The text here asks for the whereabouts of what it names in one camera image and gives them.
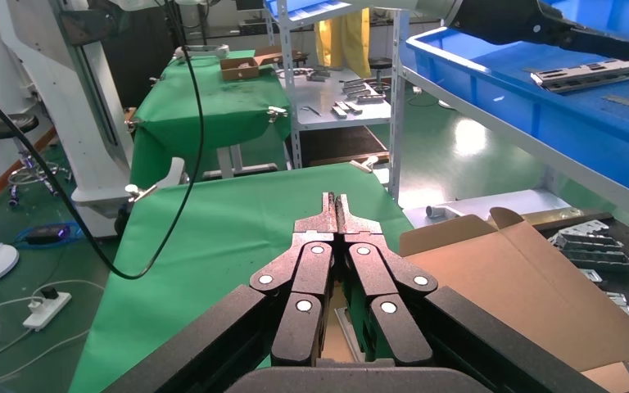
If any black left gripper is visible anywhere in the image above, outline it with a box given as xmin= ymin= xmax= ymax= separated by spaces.
xmin=443 ymin=0 xmax=629 ymax=62

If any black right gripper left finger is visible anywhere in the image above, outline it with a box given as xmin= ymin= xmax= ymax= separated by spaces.
xmin=102 ymin=192 xmax=339 ymax=393

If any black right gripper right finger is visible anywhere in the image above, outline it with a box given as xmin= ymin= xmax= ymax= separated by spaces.
xmin=337 ymin=192 xmax=609 ymax=393

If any large blue plastic tray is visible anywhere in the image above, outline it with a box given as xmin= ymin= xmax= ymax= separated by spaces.
xmin=405 ymin=0 xmax=629 ymax=206

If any open brown cardboard box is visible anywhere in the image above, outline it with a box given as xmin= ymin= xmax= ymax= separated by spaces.
xmin=319 ymin=207 xmax=629 ymax=393

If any small open cardboard box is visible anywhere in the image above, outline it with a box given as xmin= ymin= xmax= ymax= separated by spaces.
xmin=220 ymin=46 xmax=284 ymax=83

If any white plastic pipe fitting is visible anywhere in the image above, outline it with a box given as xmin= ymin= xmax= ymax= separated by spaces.
xmin=425 ymin=205 xmax=464 ymax=221

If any grey metal storage rack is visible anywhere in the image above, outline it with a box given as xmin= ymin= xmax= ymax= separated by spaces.
xmin=264 ymin=0 xmax=397 ymax=169

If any white lower board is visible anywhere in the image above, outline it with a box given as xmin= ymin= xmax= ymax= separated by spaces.
xmin=402 ymin=188 xmax=572 ymax=229

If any small green table cloth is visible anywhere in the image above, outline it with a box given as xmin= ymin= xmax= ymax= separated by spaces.
xmin=129 ymin=49 xmax=294 ymax=190

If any silver metal plate pile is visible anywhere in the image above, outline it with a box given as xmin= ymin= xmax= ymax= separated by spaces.
xmin=547 ymin=233 xmax=629 ymax=273

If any small black swivel stool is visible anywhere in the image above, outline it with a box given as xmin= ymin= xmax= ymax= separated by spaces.
xmin=369 ymin=56 xmax=395 ymax=94

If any yellow hanging garment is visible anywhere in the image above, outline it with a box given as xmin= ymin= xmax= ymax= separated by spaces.
xmin=314 ymin=7 xmax=373 ymax=78

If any white curved plastic object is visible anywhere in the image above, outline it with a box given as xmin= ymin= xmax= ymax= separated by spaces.
xmin=173 ymin=44 xmax=231 ymax=60

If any white power strip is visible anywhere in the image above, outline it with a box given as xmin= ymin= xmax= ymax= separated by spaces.
xmin=23 ymin=286 xmax=72 ymax=332

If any black power adapter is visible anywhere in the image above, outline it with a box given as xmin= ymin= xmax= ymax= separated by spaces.
xmin=25 ymin=223 xmax=71 ymax=245

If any blue plastic crate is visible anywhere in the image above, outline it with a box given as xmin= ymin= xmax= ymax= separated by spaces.
xmin=264 ymin=0 xmax=402 ymax=28

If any white robot torso column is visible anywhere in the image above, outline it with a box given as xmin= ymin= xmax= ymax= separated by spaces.
xmin=0 ymin=0 xmax=188 ymax=240

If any large black round stool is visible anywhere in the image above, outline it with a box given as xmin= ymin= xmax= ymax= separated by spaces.
xmin=0 ymin=114 xmax=72 ymax=208

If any grey metal table frame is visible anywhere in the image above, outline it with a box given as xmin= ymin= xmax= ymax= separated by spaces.
xmin=203 ymin=143 xmax=280 ymax=181

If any grey slotted angle post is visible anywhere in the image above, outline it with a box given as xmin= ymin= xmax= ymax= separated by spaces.
xmin=387 ymin=0 xmax=414 ymax=203

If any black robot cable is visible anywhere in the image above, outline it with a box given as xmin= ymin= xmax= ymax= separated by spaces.
xmin=0 ymin=0 xmax=206 ymax=281

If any blue coiled cable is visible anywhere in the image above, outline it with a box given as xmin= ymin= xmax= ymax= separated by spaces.
xmin=13 ymin=208 xmax=85 ymax=251

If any white power cord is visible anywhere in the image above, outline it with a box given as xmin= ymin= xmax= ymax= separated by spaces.
xmin=0 ymin=279 xmax=104 ymax=383

